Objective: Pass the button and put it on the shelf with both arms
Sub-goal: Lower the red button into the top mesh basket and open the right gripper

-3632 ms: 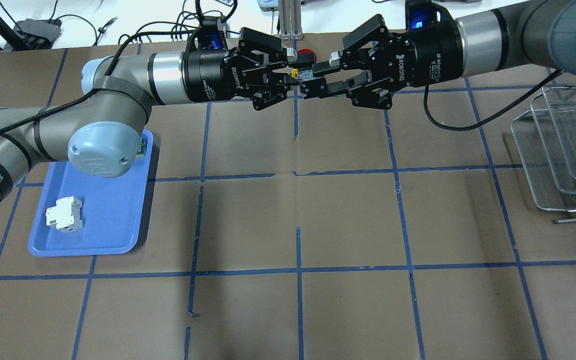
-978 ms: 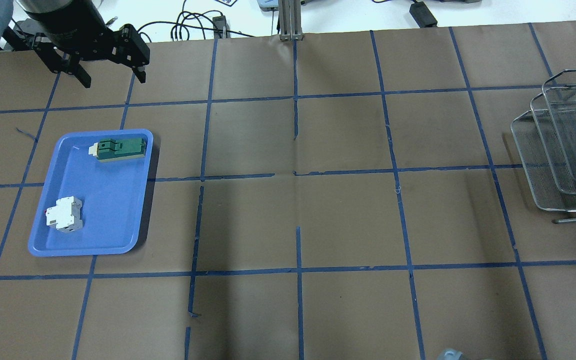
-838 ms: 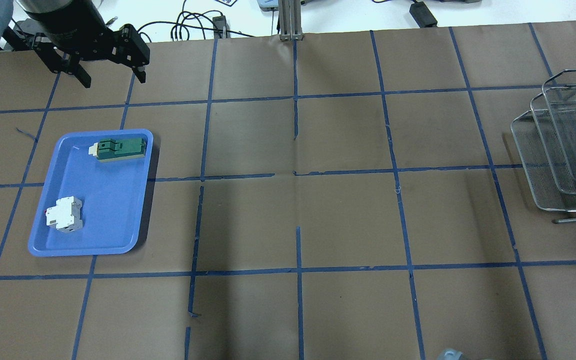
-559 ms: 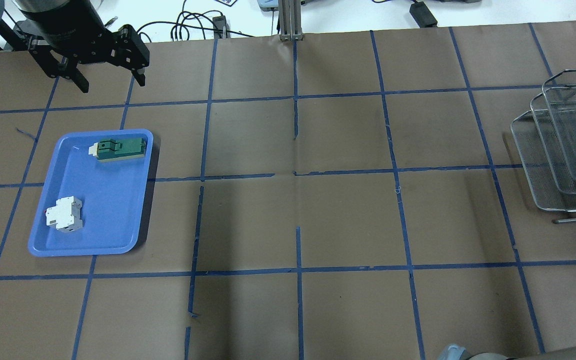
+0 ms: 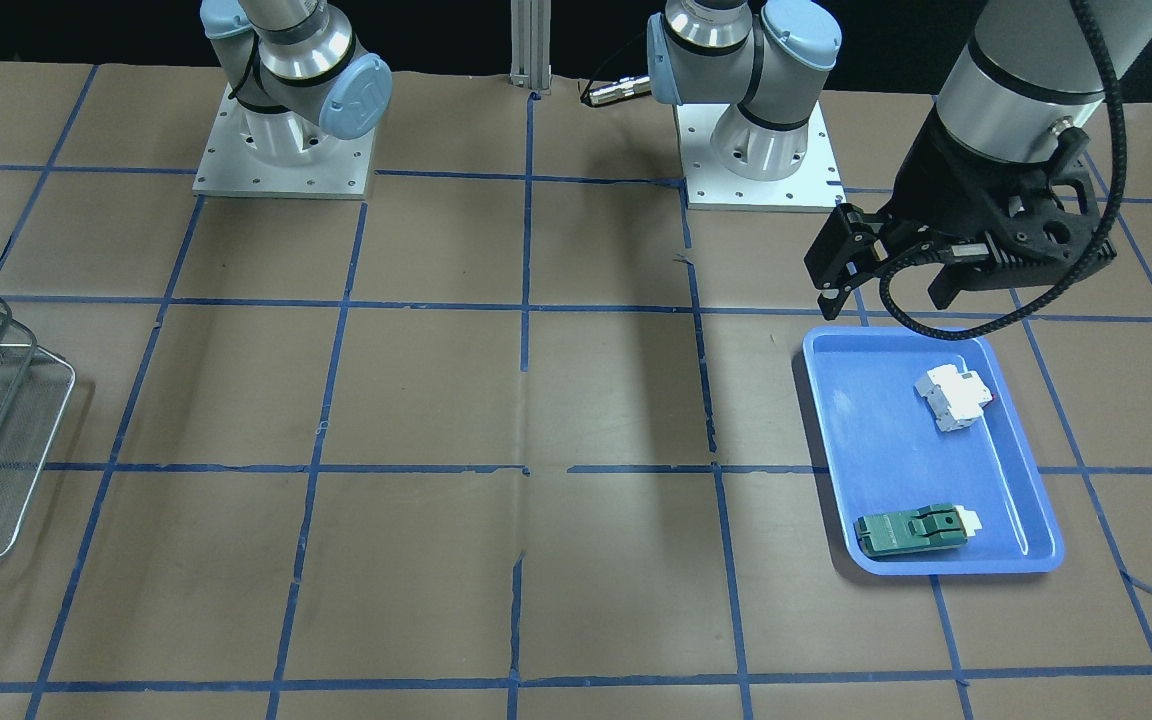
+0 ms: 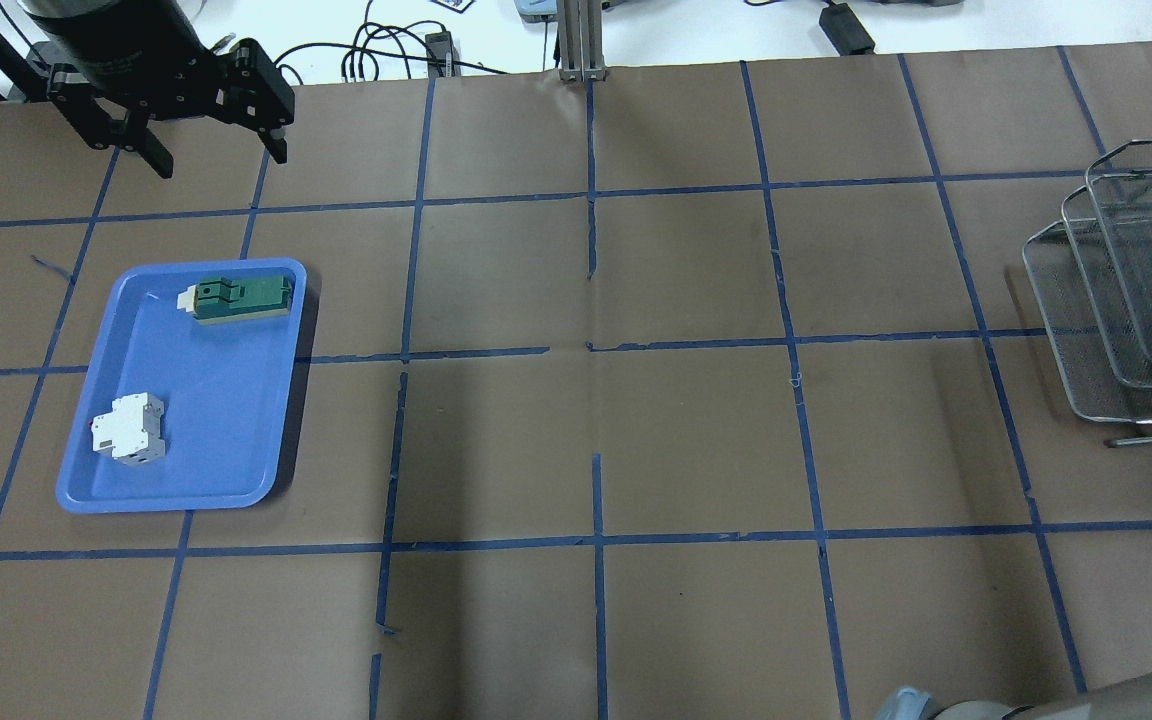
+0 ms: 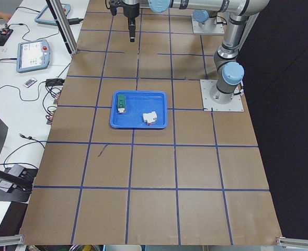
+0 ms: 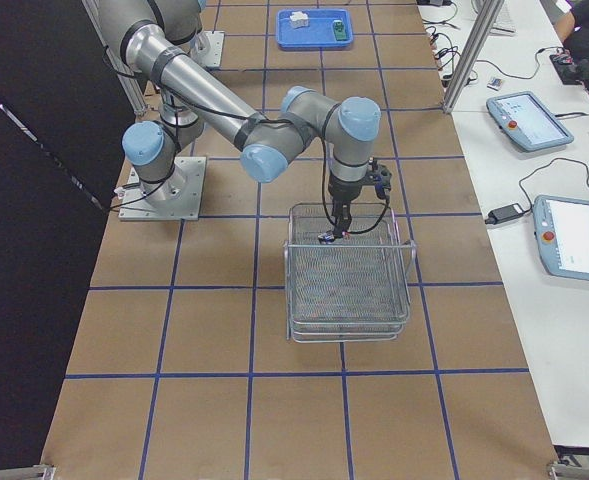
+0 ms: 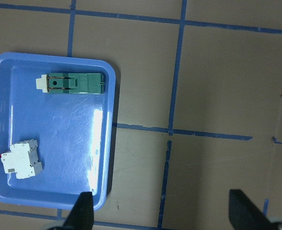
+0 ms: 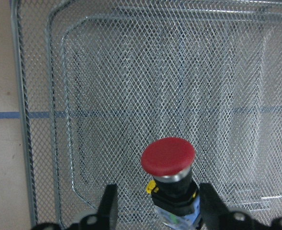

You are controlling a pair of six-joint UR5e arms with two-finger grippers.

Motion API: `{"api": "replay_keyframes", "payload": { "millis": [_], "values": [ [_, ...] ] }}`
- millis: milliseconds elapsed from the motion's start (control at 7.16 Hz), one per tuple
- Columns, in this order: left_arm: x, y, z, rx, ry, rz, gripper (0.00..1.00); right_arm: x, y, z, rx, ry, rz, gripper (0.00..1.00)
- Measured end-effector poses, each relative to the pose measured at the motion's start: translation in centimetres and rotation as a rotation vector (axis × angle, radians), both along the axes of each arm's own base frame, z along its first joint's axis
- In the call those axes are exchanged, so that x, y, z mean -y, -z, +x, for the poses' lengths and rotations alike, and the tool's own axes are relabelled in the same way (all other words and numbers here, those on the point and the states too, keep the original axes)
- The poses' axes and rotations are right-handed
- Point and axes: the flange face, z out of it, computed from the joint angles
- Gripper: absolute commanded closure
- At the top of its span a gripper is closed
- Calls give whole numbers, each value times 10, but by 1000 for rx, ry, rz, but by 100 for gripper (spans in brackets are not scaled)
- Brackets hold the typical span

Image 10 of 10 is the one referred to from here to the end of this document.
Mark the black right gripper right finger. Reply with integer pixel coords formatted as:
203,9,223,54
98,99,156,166
199,183,234,230

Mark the stacked wire mesh shelf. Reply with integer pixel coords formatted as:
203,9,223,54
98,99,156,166
11,0,282,230

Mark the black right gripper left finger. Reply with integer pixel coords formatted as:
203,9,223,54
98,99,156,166
97,184,118,230

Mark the red mushroom push button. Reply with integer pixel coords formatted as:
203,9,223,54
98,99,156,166
141,137,203,230

